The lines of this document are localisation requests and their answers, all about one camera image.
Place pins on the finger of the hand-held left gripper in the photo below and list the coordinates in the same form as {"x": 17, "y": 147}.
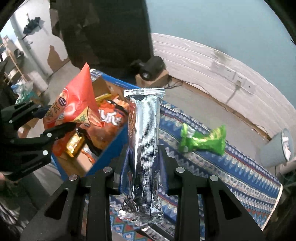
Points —
{"x": 42, "y": 112}
{"x": 62, "y": 129}

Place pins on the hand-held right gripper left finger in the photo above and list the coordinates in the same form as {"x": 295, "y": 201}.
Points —
{"x": 122, "y": 180}

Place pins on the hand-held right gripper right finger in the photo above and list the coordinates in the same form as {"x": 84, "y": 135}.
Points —
{"x": 164, "y": 180}

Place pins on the long yellow snack packet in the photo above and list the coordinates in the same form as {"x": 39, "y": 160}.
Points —
{"x": 75, "y": 144}

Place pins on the cardboard box with blue rim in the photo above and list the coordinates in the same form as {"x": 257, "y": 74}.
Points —
{"x": 113, "y": 157}

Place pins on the red orange snack bag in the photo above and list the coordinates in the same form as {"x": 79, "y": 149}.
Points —
{"x": 76, "y": 102}

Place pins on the large silver foil snack packet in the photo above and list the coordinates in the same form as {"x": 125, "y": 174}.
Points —
{"x": 144, "y": 150}

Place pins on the clear plastic bag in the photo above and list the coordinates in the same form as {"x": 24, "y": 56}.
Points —
{"x": 23, "y": 91}

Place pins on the small orange snack packet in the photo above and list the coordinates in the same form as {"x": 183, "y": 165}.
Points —
{"x": 89, "y": 157}

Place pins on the blue patterned blanket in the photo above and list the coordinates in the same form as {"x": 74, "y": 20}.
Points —
{"x": 208, "y": 171}

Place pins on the orange snack bag white letters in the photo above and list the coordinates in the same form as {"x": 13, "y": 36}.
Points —
{"x": 109, "y": 122}

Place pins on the clear yellow snack packet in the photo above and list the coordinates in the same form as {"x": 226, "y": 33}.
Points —
{"x": 104, "y": 97}

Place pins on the green snack packet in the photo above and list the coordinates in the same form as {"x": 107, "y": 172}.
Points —
{"x": 203, "y": 141}

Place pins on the wooden rack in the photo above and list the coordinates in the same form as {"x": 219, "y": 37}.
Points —
{"x": 12, "y": 64}

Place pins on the black umbrella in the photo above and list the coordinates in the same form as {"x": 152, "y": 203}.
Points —
{"x": 33, "y": 26}

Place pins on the small cardboard box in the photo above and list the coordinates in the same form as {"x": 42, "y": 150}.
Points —
{"x": 157, "y": 81}

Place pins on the black cylindrical device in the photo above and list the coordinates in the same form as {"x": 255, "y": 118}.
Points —
{"x": 150, "y": 67}

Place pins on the grey waste bin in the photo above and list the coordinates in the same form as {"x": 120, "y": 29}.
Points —
{"x": 276, "y": 149}

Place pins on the white wall socket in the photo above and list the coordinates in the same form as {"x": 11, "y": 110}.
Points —
{"x": 230, "y": 74}
{"x": 218, "y": 67}
{"x": 251, "y": 86}
{"x": 241, "y": 81}

